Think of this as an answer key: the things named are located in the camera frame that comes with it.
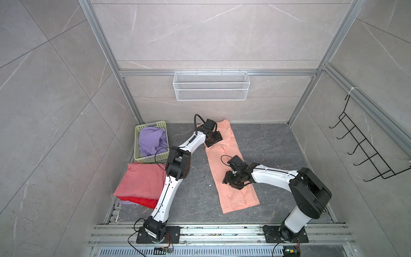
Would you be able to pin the pink folded t-shirt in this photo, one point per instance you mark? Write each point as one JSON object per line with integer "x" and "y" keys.
{"x": 142, "y": 181}

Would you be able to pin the purple t-shirt in basket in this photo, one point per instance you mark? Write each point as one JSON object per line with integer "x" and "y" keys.
{"x": 152, "y": 140}

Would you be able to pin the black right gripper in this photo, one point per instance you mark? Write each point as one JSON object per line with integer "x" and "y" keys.
{"x": 226, "y": 179}

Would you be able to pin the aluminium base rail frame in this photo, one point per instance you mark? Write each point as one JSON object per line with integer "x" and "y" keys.
{"x": 221, "y": 240}

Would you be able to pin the salmon pink printed t-shirt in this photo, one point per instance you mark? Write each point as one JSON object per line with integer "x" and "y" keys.
{"x": 231, "y": 199}

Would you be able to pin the black wire hook rack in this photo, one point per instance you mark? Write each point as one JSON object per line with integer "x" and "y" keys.
{"x": 362, "y": 143}

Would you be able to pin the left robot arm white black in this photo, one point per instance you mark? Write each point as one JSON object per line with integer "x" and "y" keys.
{"x": 177, "y": 168}

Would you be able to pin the red folded t-shirt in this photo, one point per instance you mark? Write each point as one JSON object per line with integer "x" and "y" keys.
{"x": 149, "y": 203}

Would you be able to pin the green plastic basket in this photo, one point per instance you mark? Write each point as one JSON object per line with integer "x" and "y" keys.
{"x": 137, "y": 153}

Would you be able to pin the white wire mesh basket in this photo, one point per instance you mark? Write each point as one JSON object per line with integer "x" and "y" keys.
{"x": 211, "y": 86}

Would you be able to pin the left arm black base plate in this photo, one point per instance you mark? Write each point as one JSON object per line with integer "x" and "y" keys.
{"x": 166, "y": 235}

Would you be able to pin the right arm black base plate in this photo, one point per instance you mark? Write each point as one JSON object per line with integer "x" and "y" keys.
{"x": 282, "y": 234}

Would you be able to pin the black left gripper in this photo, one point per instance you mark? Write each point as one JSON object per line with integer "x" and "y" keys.
{"x": 219, "y": 137}

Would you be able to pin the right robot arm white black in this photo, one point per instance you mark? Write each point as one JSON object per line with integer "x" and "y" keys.
{"x": 309, "y": 192}

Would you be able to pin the lavender folded t-shirt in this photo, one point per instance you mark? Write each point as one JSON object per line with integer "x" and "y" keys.
{"x": 126, "y": 202}

